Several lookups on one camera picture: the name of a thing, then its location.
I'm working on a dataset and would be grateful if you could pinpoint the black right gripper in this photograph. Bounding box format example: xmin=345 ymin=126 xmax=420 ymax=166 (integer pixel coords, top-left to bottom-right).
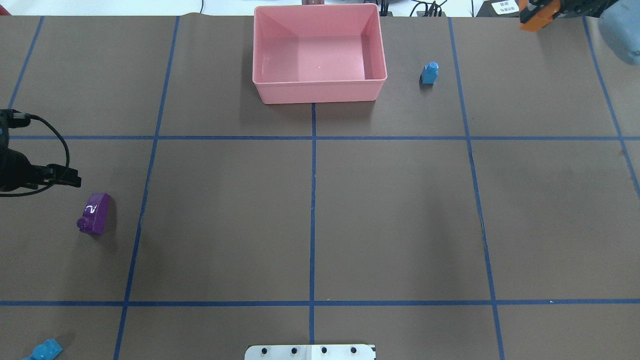
xmin=555 ymin=0 xmax=618 ymax=18

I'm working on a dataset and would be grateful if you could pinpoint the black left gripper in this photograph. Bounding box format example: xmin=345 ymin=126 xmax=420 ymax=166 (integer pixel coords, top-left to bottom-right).
xmin=0 ymin=148 xmax=82 ymax=193

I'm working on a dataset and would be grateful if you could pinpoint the orange block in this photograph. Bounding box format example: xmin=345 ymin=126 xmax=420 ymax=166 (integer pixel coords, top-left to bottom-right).
xmin=518 ymin=0 xmax=562 ymax=32

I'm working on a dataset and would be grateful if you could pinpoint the purple block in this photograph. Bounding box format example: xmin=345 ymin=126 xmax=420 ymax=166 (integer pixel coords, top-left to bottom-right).
xmin=77 ymin=193 xmax=111 ymax=235

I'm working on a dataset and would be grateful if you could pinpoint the small blue block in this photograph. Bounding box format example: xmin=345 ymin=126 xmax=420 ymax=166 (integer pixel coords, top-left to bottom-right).
xmin=420 ymin=61 xmax=439 ymax=85

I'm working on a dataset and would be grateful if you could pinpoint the long blue block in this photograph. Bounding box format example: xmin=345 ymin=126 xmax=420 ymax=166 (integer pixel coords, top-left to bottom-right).
xmin=23 ymin=338 xmax=63 ymax=360

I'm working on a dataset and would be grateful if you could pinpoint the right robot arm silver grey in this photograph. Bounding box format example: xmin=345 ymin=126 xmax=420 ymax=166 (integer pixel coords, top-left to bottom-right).
xmin=554 ymin=0 xmax=640 ymax=66

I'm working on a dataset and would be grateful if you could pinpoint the pink plastic box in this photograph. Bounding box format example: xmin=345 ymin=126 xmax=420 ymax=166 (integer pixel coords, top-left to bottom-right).
xmin=252 ymin=3 xmax=387 ymax=105

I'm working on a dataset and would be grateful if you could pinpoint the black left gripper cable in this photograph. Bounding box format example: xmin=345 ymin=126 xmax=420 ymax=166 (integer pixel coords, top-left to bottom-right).
xmin=0 ymin=109 xmax=71 ymax=198

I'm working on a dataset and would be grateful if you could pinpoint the white camera stand pillar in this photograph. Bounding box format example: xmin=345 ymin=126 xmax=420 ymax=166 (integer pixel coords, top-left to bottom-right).
xmin=244 ymin=344 xmax=377 ymax=360

